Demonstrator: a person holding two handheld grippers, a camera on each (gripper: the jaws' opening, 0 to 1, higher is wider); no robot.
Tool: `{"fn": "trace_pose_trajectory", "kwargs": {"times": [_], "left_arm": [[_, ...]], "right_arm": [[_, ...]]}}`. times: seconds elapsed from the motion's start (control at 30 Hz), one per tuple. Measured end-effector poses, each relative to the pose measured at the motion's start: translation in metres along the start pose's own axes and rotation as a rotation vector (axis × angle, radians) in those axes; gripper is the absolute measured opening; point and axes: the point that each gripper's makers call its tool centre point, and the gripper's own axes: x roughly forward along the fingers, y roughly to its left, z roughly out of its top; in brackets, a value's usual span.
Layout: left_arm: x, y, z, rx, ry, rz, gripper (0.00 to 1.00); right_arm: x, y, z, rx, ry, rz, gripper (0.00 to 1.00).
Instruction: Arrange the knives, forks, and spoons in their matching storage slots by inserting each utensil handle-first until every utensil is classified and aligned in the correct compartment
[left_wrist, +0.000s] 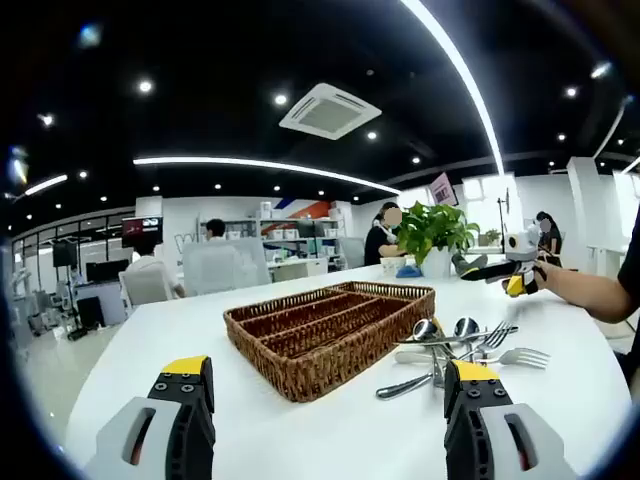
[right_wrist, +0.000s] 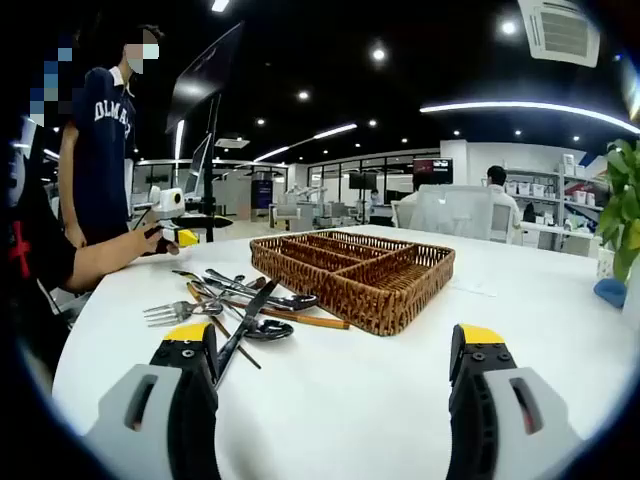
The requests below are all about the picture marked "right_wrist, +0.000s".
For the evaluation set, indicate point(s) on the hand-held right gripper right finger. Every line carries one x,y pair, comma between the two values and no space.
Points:
505,410

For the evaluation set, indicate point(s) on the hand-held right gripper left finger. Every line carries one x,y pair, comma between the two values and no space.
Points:
160,400

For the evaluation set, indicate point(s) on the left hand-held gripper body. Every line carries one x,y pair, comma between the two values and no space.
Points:
167,207

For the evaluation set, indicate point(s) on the brown wooden chopstick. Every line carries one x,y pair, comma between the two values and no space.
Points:
192,291
320,321

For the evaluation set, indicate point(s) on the silver table knife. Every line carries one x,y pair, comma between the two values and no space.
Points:
247,322
280,304

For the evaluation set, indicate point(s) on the brown wicker storage tray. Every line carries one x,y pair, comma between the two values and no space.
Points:
360,300

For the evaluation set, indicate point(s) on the white storage shelf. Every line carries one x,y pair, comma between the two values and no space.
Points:
550,190

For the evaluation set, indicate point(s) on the person's left hand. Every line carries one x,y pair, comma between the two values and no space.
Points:
170,248

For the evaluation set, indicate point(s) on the silver laptop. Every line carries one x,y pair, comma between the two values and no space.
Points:
199,165

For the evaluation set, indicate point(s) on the dark blue standing sign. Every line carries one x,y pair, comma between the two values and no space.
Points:
262,200

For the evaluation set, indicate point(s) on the white background workstation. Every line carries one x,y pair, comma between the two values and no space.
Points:
295,210

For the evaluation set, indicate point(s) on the large black monitor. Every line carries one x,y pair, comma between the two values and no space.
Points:
205,75

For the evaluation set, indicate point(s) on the person's black printed t-shirt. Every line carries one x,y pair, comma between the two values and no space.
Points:
35,260

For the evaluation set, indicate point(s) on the straight ceiling light strip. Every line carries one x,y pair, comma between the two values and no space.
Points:
335,131

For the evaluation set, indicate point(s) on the blue cloth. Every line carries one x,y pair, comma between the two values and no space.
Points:
610,292

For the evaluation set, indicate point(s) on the small black monitor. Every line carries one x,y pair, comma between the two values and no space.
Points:
362,181

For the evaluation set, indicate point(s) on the white patterned cup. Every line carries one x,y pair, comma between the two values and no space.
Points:
605,265

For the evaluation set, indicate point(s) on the white office desk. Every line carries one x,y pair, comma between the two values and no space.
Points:
555,235

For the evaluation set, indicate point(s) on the white mesh office chair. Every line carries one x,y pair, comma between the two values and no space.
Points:
450,210

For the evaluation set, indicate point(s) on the green potted plant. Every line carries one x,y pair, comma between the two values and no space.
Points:
622,210

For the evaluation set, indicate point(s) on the ceiling spotlights group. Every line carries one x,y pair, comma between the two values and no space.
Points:
378,54

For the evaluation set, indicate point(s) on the curved ceiling light strip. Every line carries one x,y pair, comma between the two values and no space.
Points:
525,105

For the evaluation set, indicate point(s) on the ceiling air conditioner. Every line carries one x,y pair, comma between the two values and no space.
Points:
562,32

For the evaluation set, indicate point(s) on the wall display screen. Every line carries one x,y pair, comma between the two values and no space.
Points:
432,171

